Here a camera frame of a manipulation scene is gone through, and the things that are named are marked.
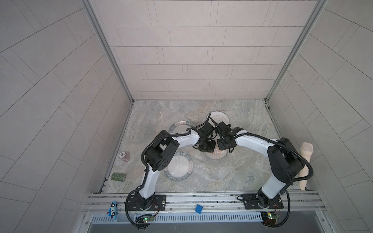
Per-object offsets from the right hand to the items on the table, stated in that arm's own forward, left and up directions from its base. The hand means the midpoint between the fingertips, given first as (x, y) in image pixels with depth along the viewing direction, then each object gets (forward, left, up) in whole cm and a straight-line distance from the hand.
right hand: (221, 145), depth 92 cm
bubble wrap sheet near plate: (-16, +19, +2) cm, 25 cm away
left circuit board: (-36, +40, +4) cm, 54 cm away
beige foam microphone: (-17, -31, +25) cm, 43 cm away
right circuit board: (-38, -16, -1) cm, 42 cm away
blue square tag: (-33, +17, +2) cm, 37 cm away
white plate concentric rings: (+22, -2, +2) cm, 22 cm away
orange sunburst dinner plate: (-6, +4, +1) cm, 7 cm away
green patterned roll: (-17, +59, +6) cm, 61 cm away
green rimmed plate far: (+15, +26, +3) cm, 31 cm away
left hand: (-3, +4, -1) cm, 5 cm away
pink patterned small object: (-7, +57, +8) cm, 58 cm away
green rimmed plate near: (-13, +26, +3) cm, 30 cm away
